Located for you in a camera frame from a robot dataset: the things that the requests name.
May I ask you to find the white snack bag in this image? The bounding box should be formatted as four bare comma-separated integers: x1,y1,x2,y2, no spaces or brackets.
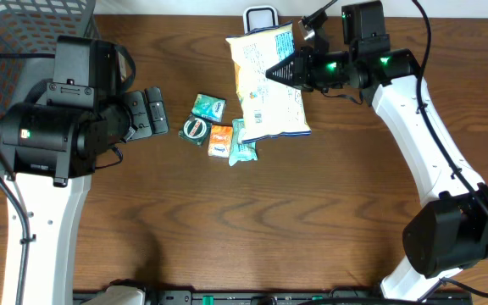
226,22,311,143

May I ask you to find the teal tissue pack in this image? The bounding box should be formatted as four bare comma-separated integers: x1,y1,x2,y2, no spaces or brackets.
191,94,226,123

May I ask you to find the orange small box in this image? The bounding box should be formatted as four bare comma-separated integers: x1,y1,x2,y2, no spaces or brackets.
208,125,233,158

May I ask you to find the teal small packet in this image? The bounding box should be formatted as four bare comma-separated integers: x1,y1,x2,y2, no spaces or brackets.
228,119,258,166

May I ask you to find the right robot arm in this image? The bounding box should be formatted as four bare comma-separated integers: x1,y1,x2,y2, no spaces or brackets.
266,1,488,304

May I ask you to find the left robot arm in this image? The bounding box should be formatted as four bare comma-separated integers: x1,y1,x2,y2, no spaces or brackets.
0,36,169,304

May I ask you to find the white barcode scanner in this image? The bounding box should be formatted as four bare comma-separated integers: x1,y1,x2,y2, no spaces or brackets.
242,5,279,34

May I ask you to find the grey plastic mesh basket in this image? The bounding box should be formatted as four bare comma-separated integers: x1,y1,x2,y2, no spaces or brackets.
0,0,99,172

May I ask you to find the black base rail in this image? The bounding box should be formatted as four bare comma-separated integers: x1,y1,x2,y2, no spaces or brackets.
72,287,474,305

